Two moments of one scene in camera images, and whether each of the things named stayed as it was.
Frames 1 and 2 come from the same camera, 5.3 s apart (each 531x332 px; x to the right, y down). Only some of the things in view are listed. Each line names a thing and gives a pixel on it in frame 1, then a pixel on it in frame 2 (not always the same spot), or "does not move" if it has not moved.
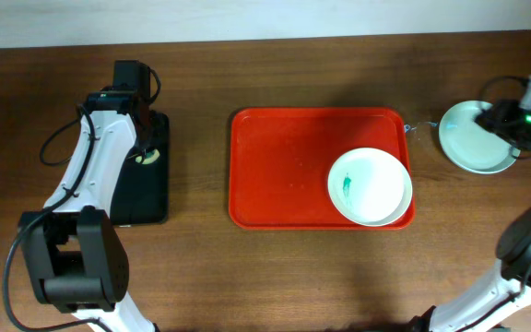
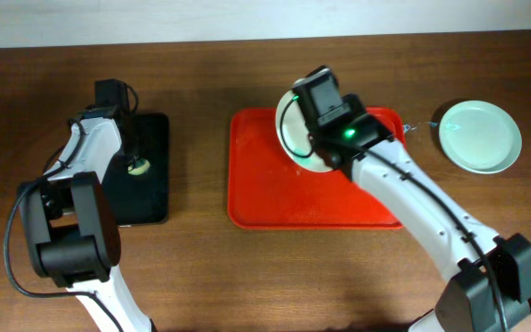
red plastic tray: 280,160 does not move
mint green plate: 470,144 does not move
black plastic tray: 139,193 does not move
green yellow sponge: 150,157 -> 142,166
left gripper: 141,203 -> 132,150
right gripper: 491,116 -> 303,88
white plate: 370,186 -> 294,136
